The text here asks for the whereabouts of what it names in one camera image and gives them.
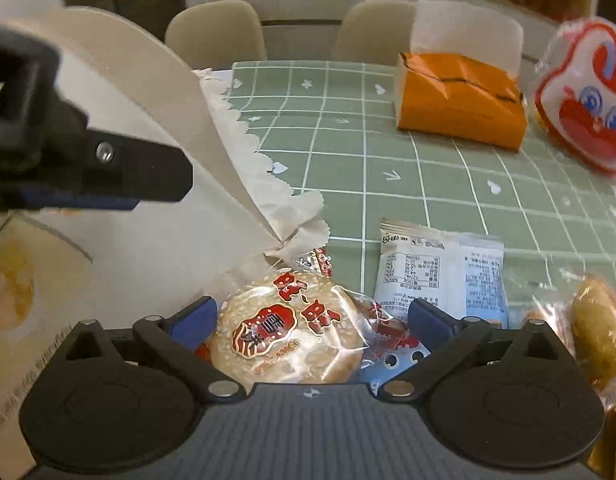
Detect blue snack packet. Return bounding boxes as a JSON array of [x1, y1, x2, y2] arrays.
[[374, 218, 508, 327]]

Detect round rice cracker pack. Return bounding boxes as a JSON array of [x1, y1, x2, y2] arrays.
[[207, 268, 371, 390]]

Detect long biscuit roll pack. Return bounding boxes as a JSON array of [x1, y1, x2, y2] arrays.
[[570, 276, 616, 389]]

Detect red snack packet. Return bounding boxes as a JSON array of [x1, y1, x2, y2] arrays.
[[349, 292, 429, 394]]

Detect yellow snack packets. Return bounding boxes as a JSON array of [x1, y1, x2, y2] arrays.
[[588, 405, 616, 480]]

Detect white paper bag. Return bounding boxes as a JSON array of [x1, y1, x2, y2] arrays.
[[0, 8, 329, 479]]

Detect beige dining chair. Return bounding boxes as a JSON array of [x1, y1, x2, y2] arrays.
[[165, 0, 268, 70], [332, 0, 416, 66]]

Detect green checkered tablecloth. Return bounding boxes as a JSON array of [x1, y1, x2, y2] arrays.
[[201, 61, 616, 303]]

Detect orange tissue pack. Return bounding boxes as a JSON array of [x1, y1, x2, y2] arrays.
[[393, 0, 529, 152]]

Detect rabbit face plastic bag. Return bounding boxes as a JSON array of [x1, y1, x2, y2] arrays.
[[533, 18, 616, 177]]

